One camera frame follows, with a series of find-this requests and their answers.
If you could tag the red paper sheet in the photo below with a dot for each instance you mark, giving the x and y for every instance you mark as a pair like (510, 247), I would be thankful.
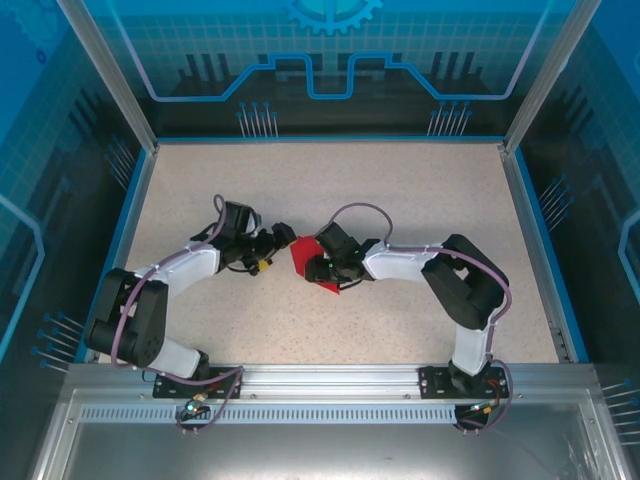
(302, 255)

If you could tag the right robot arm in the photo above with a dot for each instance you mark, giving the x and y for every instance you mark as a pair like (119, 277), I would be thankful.
(400, 262)

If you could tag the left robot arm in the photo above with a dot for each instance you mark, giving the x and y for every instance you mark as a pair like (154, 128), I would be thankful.
(185, 267)

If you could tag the yellow power connector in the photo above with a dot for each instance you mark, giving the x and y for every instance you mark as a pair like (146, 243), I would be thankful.
(263, 266)

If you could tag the blue printed gear panel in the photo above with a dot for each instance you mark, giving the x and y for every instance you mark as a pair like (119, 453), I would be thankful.
(200, 50)

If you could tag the blue printed side panel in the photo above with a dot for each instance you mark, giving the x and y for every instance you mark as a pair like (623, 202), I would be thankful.
(40, 150)
(600, 175)

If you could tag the aluminium mounting rail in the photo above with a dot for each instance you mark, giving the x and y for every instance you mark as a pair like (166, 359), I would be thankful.
(330, 380)

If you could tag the aluminium side rail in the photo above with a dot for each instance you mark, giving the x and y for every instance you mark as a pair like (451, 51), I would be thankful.
(534, 250)
(126, 250)

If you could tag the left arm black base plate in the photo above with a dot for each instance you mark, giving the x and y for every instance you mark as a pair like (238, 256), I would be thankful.
(167, 387)

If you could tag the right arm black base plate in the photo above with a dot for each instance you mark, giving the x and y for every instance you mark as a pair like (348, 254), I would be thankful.
(435, 382)

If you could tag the aluminium frame post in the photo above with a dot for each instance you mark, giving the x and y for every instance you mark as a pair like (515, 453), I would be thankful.
(117, 90)
(537, 85)

